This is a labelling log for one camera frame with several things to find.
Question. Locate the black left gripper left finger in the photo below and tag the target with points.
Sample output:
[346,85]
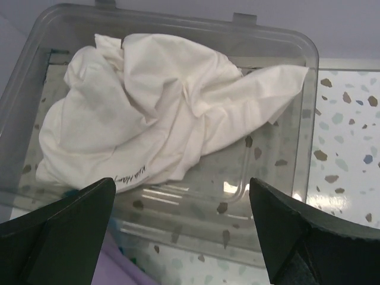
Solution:
[60,242]

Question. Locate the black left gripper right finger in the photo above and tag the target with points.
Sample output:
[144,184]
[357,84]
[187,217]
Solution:
[304,245]

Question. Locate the white Coca-Cola t-shirt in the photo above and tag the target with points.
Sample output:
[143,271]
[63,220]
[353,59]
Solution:
[146,108]

